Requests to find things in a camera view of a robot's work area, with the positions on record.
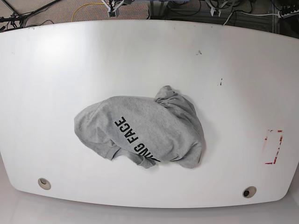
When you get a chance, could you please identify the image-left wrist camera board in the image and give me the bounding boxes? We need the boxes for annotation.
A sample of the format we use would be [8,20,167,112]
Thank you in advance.
[108,9,119,18]

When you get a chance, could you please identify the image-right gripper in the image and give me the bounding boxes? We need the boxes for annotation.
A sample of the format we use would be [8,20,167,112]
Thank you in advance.
[210,7,222,16]

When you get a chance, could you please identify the left table cable grommet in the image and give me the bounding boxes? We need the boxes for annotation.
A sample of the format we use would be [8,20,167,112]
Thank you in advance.
[38,178,51,190]

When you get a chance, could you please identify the white power strip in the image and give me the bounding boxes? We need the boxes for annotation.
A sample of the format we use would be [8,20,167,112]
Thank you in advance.
[278,5,299,19]

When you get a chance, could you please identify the grey metal frame leg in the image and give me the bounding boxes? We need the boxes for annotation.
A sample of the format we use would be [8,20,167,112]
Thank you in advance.
[147,0,170,19]

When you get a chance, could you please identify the red tape rectangle marking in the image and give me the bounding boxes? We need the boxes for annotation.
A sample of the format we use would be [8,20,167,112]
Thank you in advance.
[262,130,284,165]

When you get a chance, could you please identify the grey printed T-shirt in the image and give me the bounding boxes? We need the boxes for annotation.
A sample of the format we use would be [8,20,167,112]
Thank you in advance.
[74,86,204,168]

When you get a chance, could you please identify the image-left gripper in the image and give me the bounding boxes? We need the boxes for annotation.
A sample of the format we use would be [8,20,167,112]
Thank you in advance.
[101,0,125,13]

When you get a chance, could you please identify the yellow cable on floor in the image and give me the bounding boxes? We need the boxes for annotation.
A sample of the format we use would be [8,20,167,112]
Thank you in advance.
[71,2,105,22]

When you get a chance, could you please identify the black tripod legs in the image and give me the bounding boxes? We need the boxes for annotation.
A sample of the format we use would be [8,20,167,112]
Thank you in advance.
[0,0,61,32]

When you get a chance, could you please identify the right table cable grommet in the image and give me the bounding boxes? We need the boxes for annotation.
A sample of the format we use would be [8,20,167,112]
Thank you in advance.
[242,186,257,198]

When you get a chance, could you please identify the white cable on floor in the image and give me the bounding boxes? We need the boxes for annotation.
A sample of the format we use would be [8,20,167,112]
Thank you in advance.
[223,10,280,26]

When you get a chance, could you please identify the table cable grommet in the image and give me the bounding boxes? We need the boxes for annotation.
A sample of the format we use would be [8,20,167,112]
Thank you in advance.
[38,178,51,190]
[242,186,257,198]

